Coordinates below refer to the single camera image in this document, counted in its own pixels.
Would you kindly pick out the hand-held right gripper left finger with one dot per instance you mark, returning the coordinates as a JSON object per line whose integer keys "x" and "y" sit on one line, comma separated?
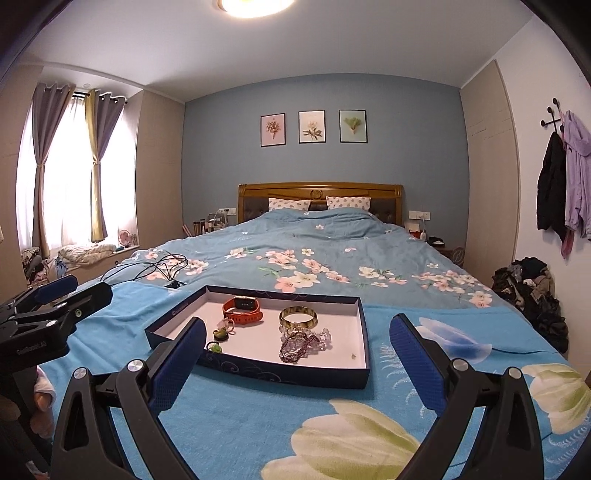
{"x": 182, "y": 360}

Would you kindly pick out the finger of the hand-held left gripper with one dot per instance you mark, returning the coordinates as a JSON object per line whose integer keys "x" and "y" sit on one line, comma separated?
{"x": 87, "y": 297}
{"x": 55, "y": 287}

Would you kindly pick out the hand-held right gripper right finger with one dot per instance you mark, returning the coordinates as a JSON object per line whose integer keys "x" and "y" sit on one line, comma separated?
{"x": 415, "y": 364}

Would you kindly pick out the dark blue box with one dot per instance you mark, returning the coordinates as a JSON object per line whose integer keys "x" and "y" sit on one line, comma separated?
{"x": 258, "y": 342}

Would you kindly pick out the orange smartwatch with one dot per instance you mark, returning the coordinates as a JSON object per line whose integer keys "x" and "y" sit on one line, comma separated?
{"x": 249, "y": 317}

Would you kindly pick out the tortoiseshell bangle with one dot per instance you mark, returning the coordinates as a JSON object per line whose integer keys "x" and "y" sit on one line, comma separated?
{"x": 288, "y": 324}

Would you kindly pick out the person's left forearm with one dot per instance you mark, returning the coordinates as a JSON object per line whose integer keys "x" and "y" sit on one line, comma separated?
{"x": 44, "y": 397}

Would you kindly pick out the blue cloth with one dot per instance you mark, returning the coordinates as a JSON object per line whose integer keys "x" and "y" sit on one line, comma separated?
{"x": 61, "y": 267}

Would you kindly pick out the dark patterned clothes heap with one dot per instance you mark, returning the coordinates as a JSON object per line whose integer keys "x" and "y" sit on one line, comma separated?
{"x": 34, "y": 265}

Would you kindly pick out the pile of beige bedding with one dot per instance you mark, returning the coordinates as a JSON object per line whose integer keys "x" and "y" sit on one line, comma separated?
{"x": 85, "y": 253}

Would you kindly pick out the pink fan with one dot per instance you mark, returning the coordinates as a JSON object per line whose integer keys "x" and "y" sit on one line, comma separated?
{"x": 125, "y": 238}

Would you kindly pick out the light blue flower blanket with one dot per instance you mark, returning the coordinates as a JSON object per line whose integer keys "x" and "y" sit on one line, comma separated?
{"x": 254, "y": 415}

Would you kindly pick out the white sheer curtain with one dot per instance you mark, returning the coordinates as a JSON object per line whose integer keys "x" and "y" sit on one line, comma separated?
{"x": 67, "y": 194}

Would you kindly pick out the dark nightstand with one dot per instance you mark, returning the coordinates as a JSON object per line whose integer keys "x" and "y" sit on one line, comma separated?
{"x": 445, "y": 249}

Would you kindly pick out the pile of dark clothes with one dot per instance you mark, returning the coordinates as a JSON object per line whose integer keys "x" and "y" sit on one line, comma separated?
{"x": 531, "y": 295}

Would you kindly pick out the group of cosmetic bottles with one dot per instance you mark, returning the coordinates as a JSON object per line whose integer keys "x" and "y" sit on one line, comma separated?
{"x": 207, "y": 225}

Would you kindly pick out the wooden bed floral duvet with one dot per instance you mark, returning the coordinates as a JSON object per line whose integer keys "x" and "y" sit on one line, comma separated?
{"x": 323, "y": 240}

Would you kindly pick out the grey and olive curtain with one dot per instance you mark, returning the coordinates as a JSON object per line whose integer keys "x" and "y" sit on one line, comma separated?
{"x": 51, "y": 120}
{"x": 104, "y": 120}

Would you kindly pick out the white patterned pillow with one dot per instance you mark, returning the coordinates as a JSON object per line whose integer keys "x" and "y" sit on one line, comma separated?
{"x": 288, "y": 204}
{"x": 348, "y": 202}

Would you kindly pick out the pink garment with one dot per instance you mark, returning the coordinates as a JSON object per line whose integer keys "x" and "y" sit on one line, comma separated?
{"x": 567, "y": 242}

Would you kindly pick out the wooden bed headboard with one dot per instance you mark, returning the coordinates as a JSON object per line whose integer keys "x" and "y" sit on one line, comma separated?
{"x": 318, "y": 189}

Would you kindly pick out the black jacket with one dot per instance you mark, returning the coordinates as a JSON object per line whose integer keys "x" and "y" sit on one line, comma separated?
{"x": 551, "y": 184}

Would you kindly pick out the green leaf picture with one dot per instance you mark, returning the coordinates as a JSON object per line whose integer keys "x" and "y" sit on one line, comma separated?
{"x": 353, "y": 126}

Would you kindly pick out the pink flower picture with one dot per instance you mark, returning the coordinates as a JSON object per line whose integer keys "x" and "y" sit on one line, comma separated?
{"x": 273, "y": 130}

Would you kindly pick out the purple jacket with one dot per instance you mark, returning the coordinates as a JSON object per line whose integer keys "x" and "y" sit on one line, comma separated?
{"x": 579, "y": 175}

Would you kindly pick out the white flower picture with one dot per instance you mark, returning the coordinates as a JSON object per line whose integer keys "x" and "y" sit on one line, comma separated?
{"x": 311, "y": 127}

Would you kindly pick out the black coat rack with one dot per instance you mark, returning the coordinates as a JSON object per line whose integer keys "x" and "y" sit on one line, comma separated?
{"x": 554, "y": 121}

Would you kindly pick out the ceiling lamp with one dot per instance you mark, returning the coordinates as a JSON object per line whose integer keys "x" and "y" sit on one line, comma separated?
{"x": 254, "y": 5}

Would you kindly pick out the white wall socket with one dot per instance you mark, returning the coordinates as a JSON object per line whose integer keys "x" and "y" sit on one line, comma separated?
{"x": 420, "y": 215}
{"x": 226, "y": 212}

